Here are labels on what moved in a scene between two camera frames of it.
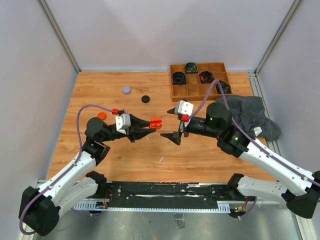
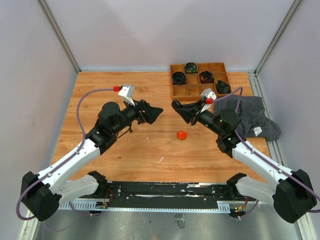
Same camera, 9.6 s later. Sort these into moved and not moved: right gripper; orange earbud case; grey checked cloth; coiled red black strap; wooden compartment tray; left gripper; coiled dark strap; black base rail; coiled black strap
Moved: right gripper; left gripper; orange earbud case
Not moved: coiled red black strap; coiled black strap; wooden compartment tray; black base rail; grey checked cloth; coiled dark strap
